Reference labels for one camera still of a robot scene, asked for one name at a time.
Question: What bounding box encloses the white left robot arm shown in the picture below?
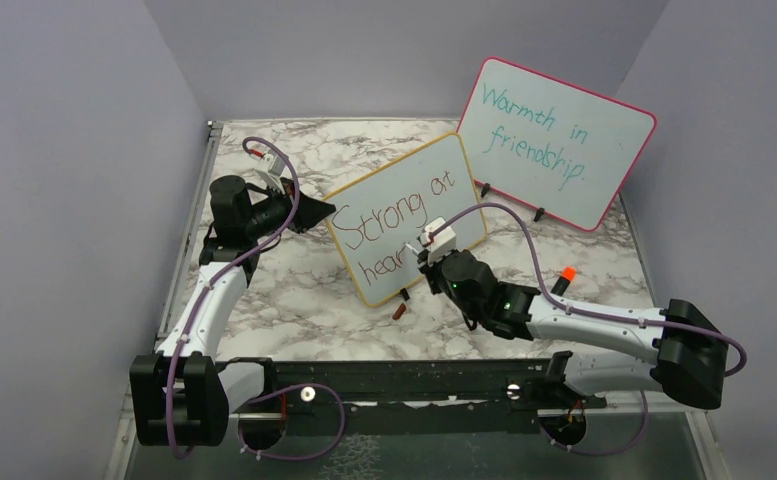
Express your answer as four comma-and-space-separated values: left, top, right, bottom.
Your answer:
129, 175, 336, 459

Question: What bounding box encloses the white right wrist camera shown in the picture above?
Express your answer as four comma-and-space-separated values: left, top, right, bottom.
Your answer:
417, 217, 456, 266

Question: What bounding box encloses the pink framed whiteboard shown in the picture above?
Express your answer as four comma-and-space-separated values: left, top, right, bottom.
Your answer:
457, 57, 658, 232

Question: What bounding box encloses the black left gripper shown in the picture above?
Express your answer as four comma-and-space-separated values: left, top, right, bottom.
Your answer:
245, 176, 334, 238

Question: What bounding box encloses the brown marker cap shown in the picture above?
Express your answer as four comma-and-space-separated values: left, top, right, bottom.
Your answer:
392, 303, 407, 321

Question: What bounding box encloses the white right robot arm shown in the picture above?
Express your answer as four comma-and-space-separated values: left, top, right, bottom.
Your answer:
417, 250, 729, 410

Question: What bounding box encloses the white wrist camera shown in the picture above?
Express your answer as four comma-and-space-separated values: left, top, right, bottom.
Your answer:
417, 217, 456, 266
254, 153, 286, 193

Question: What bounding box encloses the yellow framed whiteboard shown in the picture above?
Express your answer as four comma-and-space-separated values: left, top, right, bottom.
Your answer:
325, 132, 479, 307

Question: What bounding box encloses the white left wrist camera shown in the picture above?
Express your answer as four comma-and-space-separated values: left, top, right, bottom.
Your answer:
254, 153, 286, 193

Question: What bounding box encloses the aluminium table frame rail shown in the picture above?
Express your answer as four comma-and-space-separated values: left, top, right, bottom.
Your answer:
102, 120, 225, 479

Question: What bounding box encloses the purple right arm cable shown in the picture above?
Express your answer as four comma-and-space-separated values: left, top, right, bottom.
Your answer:
424, 202, 748, 458

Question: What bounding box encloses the black orange highlighter marker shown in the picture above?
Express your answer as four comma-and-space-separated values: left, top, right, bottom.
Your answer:
550, 266, 577, 296

